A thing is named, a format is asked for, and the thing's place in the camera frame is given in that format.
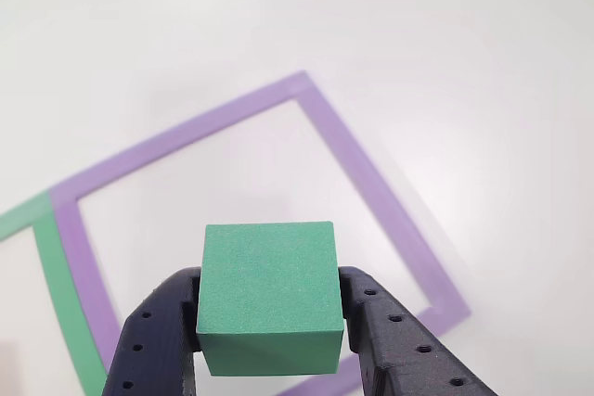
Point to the green foam cube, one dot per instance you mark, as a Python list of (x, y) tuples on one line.
[(269, 284)]

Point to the green tape square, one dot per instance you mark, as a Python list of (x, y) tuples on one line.
[(60, 275)]

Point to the purple tape square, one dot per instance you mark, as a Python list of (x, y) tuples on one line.
[(334, 127)]

